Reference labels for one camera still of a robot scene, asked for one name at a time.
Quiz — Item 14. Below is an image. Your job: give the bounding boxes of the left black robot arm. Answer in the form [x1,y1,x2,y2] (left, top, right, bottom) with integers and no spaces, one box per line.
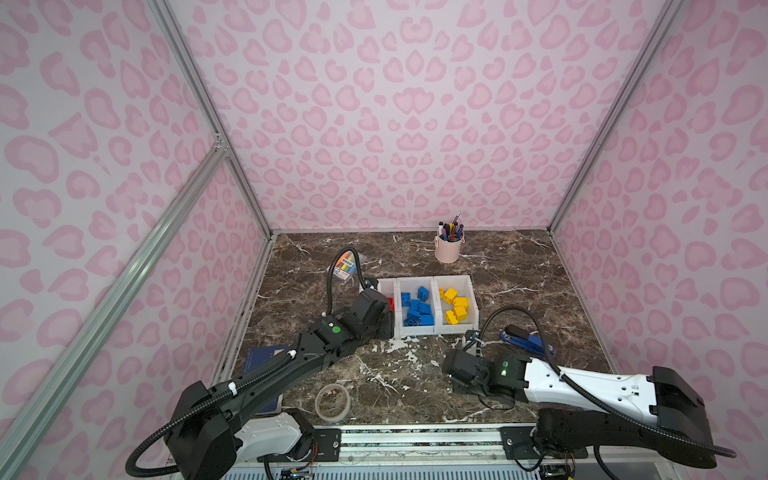
[164,288,394,479]

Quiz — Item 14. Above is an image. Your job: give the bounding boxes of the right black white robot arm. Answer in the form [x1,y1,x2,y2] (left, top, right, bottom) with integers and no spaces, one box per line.
[442,349,717,469]

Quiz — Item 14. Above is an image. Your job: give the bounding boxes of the blue stapler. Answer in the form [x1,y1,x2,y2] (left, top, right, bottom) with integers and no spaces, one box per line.
[499,324,545,358]

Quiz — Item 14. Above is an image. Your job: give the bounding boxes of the middle white plastic bin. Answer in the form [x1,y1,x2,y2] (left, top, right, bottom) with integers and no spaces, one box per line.
[397,277,437,338]

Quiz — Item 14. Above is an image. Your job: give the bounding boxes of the highlighter marker pack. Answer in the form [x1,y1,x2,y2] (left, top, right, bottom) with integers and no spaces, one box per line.
[333,250,358,283]

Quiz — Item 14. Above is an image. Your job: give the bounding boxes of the clear tape roll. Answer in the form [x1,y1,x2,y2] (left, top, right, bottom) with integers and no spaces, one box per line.
[314,383,351,423]

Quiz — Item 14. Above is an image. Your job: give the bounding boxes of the right white plastic bin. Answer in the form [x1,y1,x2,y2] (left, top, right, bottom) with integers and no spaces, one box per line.
[432,275,479,335]

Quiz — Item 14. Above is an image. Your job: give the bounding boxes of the pink pen cup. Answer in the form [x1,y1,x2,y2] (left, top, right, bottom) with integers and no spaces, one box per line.
[434,236,465,264]

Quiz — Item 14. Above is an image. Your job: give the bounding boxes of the blue notebook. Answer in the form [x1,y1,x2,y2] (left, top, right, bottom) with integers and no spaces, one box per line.
[242,345,286,417]

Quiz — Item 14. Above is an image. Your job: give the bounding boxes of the pens in cup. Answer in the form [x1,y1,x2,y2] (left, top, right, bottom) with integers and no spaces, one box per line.
[436,212,464,243]

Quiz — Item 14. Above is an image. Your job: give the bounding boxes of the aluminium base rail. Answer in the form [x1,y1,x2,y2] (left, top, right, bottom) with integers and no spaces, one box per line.
[161,422,691,480]

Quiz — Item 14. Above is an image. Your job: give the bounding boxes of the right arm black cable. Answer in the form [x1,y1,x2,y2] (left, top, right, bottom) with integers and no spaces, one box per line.
[461,305,738,460]

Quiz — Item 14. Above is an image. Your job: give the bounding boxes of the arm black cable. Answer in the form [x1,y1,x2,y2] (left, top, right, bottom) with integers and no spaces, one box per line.
[124,247,368,479]
[461,305,738,460]

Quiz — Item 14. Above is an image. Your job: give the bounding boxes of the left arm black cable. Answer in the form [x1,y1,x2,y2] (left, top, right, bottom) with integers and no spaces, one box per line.
[124,247,368,479]

